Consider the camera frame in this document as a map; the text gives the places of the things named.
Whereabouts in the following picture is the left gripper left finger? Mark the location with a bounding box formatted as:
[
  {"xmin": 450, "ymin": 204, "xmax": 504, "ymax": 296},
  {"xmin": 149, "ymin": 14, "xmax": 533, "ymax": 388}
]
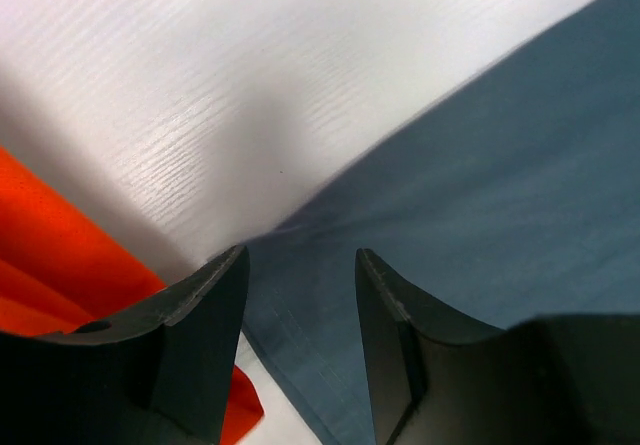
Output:
[{"xmin": 1, "ymin": 246, "xmax": 249, "ymax": 444}]

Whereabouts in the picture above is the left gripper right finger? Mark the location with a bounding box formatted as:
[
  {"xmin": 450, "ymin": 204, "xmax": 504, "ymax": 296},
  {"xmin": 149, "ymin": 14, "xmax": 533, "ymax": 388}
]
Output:
[{"xmin": 355, "ymin": 249, "xmax": 639, "ymax": 444}]

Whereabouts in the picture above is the blue t shirt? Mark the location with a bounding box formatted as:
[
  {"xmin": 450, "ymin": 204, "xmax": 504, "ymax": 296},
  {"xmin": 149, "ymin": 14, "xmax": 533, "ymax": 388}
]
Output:
[{"xmin": 243, "ymin": 0, "xmax": 639, "ymax": 444}]

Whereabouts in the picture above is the orange folded t shirt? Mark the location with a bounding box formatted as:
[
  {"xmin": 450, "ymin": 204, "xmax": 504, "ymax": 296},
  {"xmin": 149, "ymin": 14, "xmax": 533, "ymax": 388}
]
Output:
[{"xmin": 1, "ymin": 153, "xmax": 264, "ymax": 444}]

